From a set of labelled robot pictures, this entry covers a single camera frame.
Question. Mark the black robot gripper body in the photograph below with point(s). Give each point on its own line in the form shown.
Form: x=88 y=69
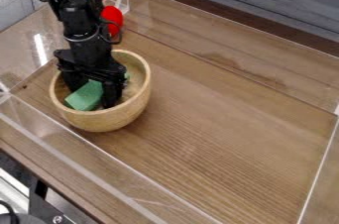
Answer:
x=88 y=57

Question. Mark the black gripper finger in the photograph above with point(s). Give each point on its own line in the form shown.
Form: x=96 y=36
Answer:
x=74 y=80
x=112 y=90

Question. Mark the green rectangular block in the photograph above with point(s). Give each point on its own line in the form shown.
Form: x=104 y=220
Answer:
x=86 y=98

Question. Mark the light wooden bowl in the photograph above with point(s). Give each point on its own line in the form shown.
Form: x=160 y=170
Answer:
x=102 y=120

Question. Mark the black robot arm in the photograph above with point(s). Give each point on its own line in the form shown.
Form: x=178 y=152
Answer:
x=80 y=17

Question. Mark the red plush strawberry toy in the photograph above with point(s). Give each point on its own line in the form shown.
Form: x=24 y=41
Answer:
x=112 y=14

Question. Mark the clear acrylic enclosure wall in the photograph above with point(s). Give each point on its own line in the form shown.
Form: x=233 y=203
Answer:
x=236 y=143

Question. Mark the black table leg bracket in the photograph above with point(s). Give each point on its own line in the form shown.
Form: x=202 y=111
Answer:
x=52 y=211

